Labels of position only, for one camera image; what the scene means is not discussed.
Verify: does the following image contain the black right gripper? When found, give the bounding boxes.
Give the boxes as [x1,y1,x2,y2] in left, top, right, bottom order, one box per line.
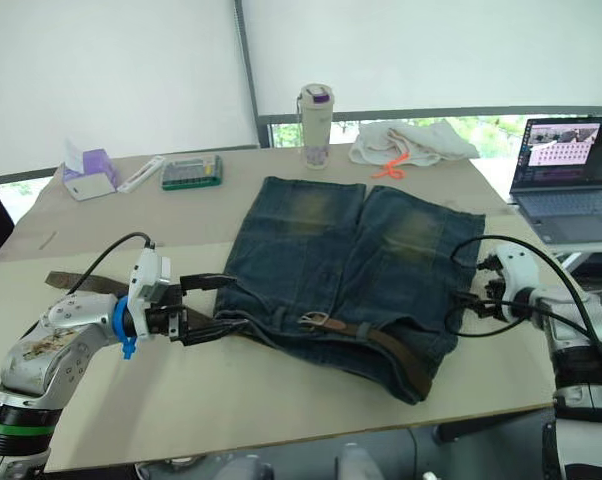
[450,253,507,321]

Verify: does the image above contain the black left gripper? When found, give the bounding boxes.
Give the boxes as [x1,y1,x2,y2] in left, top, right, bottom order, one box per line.
[143,273,250,347]

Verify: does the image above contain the blue denim shorts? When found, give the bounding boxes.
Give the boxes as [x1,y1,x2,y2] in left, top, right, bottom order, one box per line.
[213,175,486,406]

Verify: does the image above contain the brown braided belt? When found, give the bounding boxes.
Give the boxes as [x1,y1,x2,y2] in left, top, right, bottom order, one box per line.
[45,270,435,404]

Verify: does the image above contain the white cloth shorts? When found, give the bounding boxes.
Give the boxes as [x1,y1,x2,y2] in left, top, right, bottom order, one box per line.
[349,121,481,167]

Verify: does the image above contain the blue plastic wrist clamp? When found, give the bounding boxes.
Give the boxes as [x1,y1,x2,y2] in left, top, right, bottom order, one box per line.
[112,295,141,362]

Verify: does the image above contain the white side table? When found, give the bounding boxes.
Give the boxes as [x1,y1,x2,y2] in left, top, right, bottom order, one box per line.
[540,238,602,274]

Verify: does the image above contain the open laptop computer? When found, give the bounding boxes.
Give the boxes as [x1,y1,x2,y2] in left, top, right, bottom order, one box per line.
[508,115,602,246]

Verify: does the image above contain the green screwdriver bit case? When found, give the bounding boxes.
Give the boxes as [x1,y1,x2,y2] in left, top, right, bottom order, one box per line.
[160,154,225,192]

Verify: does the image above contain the black table support bar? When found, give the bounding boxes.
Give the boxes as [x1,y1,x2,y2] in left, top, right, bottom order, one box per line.
[433,407,532,444]

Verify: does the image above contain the long white plastic case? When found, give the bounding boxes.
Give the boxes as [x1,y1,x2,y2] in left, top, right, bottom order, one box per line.
[116,155,167,195]

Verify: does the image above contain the small white box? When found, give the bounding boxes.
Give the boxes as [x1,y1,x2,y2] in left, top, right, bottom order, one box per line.
[64,172,118,202]

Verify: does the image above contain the purple tissue pack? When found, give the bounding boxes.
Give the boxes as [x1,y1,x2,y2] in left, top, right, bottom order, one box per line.
[60,137,122,194]

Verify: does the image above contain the white bottle purple lid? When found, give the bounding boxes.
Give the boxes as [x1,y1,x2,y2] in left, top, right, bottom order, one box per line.
[295,83,335,170]

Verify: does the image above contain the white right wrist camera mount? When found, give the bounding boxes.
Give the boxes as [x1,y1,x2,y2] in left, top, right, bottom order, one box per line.
[493,243,545,322]

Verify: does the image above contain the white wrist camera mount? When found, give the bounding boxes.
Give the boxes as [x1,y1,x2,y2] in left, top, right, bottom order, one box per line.
[127,248,173,342]
[493,243,545,322]

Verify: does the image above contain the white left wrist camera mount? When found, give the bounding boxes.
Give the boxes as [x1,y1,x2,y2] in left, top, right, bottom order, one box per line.
[127,248,173,342]

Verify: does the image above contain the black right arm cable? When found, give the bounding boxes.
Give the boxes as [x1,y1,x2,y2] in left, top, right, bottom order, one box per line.
[443,234,602,359]

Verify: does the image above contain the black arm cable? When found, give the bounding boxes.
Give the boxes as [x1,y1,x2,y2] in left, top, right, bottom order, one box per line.
[443,234,602,359]
[66,232,157,296]

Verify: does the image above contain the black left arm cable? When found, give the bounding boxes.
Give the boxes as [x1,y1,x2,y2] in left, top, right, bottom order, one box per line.
[66,232,157,296]

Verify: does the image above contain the orange drawstring cord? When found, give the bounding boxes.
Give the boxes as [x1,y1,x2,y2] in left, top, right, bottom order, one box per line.
[370,151,411,180]

